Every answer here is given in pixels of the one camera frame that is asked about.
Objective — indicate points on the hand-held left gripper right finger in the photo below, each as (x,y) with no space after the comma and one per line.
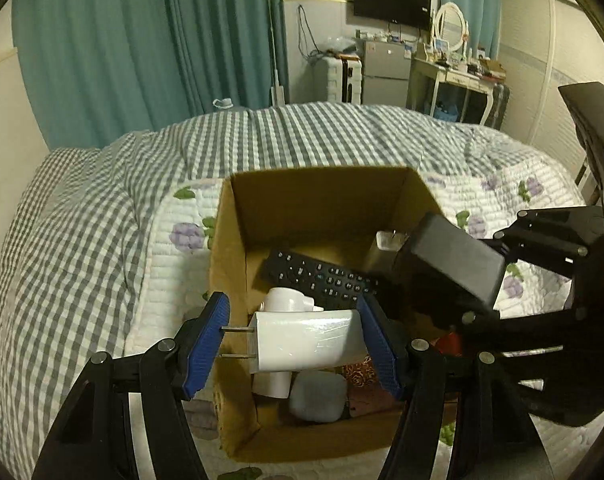
(382,352)

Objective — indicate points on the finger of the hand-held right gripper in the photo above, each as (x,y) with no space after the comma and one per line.
(512,327)
(552,237)

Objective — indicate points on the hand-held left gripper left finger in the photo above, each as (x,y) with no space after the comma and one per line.
(207,347)

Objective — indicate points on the red patterned box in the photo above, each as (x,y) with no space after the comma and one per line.
(362,377)

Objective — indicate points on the grey pouch case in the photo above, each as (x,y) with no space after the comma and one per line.
(317,395)

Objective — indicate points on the white power adapter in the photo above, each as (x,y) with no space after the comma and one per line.
(302,340)

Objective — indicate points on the black rectangular box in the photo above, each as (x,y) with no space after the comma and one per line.
(447,260)

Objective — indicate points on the white bottle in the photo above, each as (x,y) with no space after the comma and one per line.
(288,299)

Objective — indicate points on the black remote control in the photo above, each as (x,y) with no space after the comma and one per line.
(307,272)

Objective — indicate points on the cardboard box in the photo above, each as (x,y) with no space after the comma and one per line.
(307,200)

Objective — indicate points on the floral quilted blanket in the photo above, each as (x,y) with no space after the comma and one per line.
(172,270)

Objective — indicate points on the dark striped suitcase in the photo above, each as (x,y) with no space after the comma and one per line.
(499,105)

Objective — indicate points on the white wardrobe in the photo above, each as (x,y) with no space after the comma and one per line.
(547,85)

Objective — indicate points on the grey checked blanket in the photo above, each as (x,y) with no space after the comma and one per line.
(107,210)

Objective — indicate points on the white dressing table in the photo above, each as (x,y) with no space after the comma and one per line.
(457,77)

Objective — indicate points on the grey fridge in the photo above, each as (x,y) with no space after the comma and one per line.
(387,72)

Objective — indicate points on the oval white mirror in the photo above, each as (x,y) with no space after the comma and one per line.
(451,25)

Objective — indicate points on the clear water jug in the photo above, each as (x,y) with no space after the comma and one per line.
(222,104)

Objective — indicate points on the white suitcase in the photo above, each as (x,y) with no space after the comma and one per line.
(337,80)

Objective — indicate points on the black television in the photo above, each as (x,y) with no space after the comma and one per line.
(389,2)

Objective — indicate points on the wide green curtain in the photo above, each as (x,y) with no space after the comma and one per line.
(132,45)

